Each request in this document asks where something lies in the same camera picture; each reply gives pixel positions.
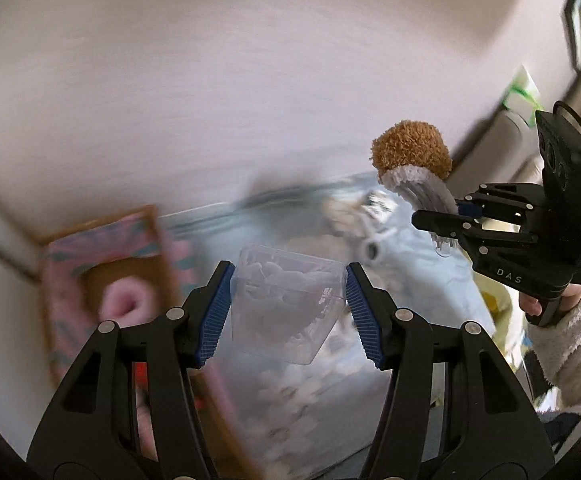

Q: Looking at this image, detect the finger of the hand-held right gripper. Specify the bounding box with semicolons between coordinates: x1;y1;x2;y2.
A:
411;209;538;252
456;182;544;224

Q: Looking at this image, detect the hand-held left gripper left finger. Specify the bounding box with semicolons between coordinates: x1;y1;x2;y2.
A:
28;261;236;476

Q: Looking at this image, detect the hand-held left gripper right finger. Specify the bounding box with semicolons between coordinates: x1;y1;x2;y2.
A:
345;262;553;476

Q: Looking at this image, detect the cardboard box with striped lining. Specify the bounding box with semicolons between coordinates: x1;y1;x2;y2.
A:
39;204;266;477

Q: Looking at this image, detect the clear plastic box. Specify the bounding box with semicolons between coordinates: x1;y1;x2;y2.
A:
228;243;347;366

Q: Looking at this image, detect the brown plush hair clip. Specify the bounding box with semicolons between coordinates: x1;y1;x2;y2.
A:
369;119;459;257

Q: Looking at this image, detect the pink fuzzy scrunchie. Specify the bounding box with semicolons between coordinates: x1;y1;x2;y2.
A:
100;279;157;329

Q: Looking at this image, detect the white packet with red tag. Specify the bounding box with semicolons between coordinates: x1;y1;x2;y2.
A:
132;360;154;392

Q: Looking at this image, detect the person's right forearm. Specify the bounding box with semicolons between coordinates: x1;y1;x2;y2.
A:
527;271;581;407

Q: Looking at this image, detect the person's right hand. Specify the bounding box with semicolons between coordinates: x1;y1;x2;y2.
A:
517;282;581;319

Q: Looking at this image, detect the grey chair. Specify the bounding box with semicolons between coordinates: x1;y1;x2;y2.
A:
449;109;542;197

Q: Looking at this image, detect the green and white box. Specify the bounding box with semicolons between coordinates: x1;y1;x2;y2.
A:
502;64;542;127

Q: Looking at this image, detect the yellow plush blanket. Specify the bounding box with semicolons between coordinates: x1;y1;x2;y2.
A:
474;274;532;367

